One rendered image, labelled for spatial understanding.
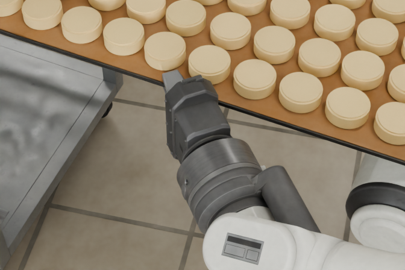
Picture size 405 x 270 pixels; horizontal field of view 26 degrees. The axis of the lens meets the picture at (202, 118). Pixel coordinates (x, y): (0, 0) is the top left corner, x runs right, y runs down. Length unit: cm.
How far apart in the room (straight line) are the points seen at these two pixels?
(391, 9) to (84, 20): 38
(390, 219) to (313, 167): 61
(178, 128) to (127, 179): 88
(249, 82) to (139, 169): 86
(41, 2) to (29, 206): 60
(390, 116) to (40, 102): 95
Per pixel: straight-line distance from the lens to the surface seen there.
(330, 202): 181
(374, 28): 109
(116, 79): 179
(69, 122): 175
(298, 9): 110
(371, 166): 131
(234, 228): 86
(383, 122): 100
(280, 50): 105
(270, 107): 102
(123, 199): 181
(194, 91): 95
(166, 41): 106
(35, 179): 167
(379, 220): 127
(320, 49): 106
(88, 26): 109
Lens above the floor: 149
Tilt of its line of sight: 51 degrees down
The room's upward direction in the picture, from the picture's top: straight up
